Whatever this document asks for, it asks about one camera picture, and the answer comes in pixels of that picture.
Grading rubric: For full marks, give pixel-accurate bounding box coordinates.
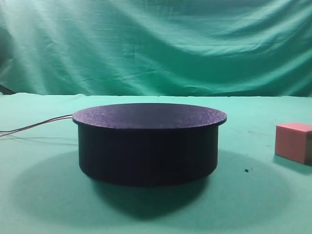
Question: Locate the pink cube block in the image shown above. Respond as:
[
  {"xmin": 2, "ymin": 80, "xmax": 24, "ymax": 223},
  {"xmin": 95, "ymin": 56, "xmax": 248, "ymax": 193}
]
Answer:
[{"xmin": 275, "ymin": 123, "xmax": 312, "ymax": 165}]

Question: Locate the dark purple round turntable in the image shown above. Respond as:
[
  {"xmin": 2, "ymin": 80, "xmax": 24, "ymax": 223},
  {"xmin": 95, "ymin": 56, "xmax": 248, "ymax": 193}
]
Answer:
[{"xmin": 72, "ymin": 103, "xmax": 227, "ymax": 187}]

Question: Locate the green backdrop cloth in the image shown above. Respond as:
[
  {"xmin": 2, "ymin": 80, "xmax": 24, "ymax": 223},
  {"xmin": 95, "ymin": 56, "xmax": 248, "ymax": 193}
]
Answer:
[{"xmin": 0, "ymin": 0, "xmax": 312, "ymax": 97}]

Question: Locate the black wire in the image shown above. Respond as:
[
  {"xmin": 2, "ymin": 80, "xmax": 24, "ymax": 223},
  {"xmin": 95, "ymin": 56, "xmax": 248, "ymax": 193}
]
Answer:
[{"xmin": 0, "ymin": 117, "xmax": 74, "ymax": 137}]

